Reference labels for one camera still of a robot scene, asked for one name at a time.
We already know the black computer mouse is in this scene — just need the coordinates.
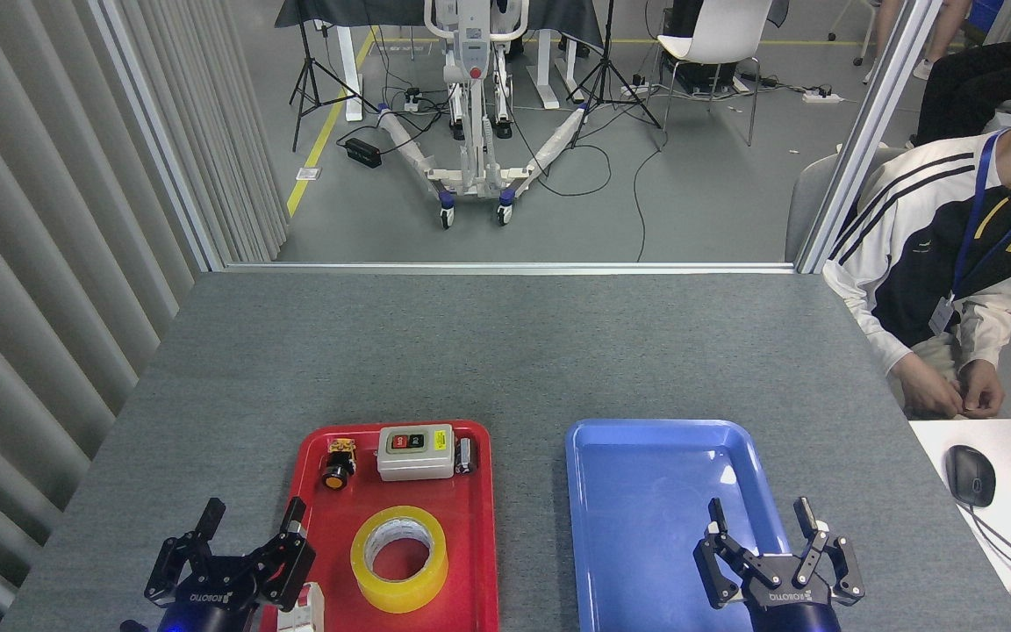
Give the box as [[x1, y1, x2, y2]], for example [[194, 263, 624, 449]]
[[946, 445, 996, 508]]

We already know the silver post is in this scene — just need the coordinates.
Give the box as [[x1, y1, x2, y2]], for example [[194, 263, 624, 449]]
[[793, 0, 947, 275], [89, 0, 227, 273]]

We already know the blue plastic tray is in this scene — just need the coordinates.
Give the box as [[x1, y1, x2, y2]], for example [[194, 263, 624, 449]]
[[565, 419, 814, 632]]

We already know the silver frame rail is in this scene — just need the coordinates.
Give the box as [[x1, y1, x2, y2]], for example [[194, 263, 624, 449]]
[[223, 261, 798, 276]]

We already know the small white box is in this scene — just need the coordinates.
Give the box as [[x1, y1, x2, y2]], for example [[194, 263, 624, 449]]
[[277, 582, 326, 632]]

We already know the white stand on wheels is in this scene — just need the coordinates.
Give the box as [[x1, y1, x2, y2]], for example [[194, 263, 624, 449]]
[[376, 0, 596, 229]]

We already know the white chair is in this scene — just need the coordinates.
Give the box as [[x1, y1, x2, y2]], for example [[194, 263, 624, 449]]
[[653, 0, 776, 147]]

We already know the black tripod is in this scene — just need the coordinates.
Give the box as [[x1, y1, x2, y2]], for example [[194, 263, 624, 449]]
[[565, 0, 666, 148], [289, 18, 381, 152]]

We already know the grey chair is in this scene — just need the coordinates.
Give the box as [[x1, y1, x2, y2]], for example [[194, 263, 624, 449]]
[[785, 146, 910, 264]]

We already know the person's left hand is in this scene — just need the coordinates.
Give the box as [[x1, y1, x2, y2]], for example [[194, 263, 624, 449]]
[[957, 360, 1005, 419]]

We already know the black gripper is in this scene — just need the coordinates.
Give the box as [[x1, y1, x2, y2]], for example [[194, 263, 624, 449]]
[[693, 497, 866, 632], [144, 497, 317, 632]]

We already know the red plastic tray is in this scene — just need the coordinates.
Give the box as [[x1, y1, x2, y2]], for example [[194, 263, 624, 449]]
[[260, 420, 499, 632]]

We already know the yellow tape roll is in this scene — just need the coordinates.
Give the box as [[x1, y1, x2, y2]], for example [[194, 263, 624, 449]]
[[350, 506, 449, 614]]

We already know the person in black trousers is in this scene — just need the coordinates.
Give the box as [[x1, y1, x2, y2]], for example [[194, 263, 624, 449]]
[[905, 25, 1011, 148]]

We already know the white switch box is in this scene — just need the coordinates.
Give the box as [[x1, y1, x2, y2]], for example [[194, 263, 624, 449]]
[[376, 425, 456, 482]]

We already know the black orange push button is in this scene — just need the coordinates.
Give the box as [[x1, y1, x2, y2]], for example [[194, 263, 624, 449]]
[[322, 438, 358, 491]]

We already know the person's right hand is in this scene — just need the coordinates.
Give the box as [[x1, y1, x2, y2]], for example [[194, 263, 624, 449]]
[[892, 351, 967, 420]]

